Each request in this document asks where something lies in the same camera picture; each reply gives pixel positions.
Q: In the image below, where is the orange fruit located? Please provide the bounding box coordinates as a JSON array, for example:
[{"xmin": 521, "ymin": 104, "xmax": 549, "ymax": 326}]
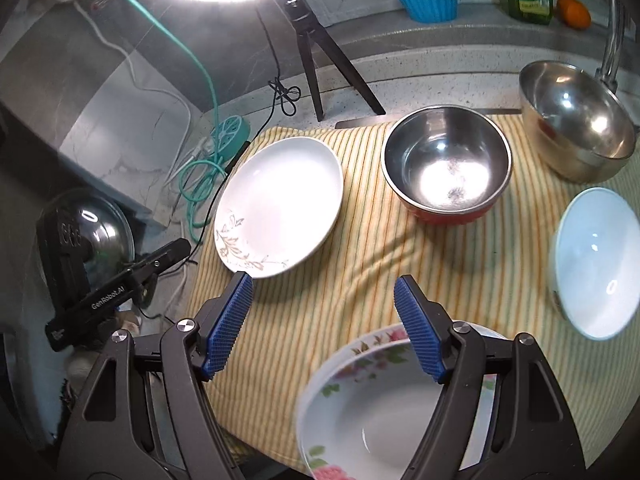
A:
[{"xmin": 556, "ymin": 0, "xmax": 592, "ymax": 29}]

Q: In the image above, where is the glass pot lid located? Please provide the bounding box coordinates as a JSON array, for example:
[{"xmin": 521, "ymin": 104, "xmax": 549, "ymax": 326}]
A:
[{"xmin": 42, "ymin": 190, "xmax": 136, "ymax": 271}]

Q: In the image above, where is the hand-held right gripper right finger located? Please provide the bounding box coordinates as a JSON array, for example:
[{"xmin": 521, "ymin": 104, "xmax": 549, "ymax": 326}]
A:
[{"xmin": 393, "ymin": 275, "xmax": 588, "ymax": 480}]

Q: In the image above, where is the large steel bowl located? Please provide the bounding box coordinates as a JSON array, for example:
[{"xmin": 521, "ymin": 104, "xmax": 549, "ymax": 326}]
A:
[{"xmin": 518, "ymin": 60, "xmax": 637, "ymax": 183}]

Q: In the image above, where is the black ring light cable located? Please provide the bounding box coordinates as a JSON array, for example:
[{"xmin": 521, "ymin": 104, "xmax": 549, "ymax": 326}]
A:
[{"xmin": 250, "ymin": 7, "xmax": 302, "ymax": 143}]

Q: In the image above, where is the black tripod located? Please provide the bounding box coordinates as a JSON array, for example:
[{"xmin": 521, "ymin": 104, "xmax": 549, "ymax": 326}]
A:
[{"xmin": 282, "ymin": 0, "xmax": 386, "ymax": 122}]

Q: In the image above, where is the white cable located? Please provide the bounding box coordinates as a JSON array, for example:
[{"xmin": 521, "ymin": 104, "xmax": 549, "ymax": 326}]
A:
[{"xmin": 45, "ymin": 0, "xmax": 211, "ymax": 211}]

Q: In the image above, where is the teal cable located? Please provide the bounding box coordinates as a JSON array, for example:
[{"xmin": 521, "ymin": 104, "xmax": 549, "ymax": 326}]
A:
[{"xmin": 97, "ymin": 0, "xmax": 228, "ymax": 229}]

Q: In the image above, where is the steel bowl with red outside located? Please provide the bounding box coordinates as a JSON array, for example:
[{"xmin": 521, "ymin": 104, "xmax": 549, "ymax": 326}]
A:
[{"xmin": 381, "ymin": 105, "xmax": 513, "ymax": 226}]

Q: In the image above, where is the black inline cable controller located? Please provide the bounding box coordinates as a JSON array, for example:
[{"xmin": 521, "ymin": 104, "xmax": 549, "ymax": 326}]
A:
[{"xmin": 223, "ymin": 141, "xmax": 252, "ymax": 173}]

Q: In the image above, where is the yellow striped cloth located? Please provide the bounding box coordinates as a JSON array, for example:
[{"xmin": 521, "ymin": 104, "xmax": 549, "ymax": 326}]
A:
[{"xmin": 187, "ymin": 114, "xmax": 640, "ymax": 480}]

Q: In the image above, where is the floral rimmed deep plate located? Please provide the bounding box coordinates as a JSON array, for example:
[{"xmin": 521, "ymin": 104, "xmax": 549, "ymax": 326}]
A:
[{"xmin": 295, "ymin": 324, "xmax": 506, "ymax": 480}]

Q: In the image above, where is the white plate with leaf print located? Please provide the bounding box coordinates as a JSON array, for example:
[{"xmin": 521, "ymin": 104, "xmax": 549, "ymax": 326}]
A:
[{"xmin": 214, "ymin": 136, "xmax": 344, "ymax": 278}]

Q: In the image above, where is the white ceramic bowl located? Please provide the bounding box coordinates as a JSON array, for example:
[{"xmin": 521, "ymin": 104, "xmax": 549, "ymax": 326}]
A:
[{"xmin": 549, "ymin": 187, "xmax": 640, "ymax": 340}]

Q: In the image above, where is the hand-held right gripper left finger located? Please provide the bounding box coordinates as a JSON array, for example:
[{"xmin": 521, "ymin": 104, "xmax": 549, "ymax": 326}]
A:
[{"xmin": 57, "ymin": 271, "xmax": 256, "ymax": 480}]

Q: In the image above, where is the teal lemon-shaped device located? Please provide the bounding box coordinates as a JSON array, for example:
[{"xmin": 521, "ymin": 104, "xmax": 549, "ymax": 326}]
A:
[{"xmin": 210, "ymin": 116, "xmax": 251, "ymax": 157}]

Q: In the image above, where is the steel faucet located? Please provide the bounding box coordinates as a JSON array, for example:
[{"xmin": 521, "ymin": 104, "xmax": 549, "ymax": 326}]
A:
[{"xmin": 594, "ymin": 0, "xmax": 632, "ymax": 93}]

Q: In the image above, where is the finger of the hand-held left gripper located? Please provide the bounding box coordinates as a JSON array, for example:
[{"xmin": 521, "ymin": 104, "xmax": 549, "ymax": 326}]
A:
[{"xmin": 125, "ymin": 239, "xmax": 192, "ymax": 281}]

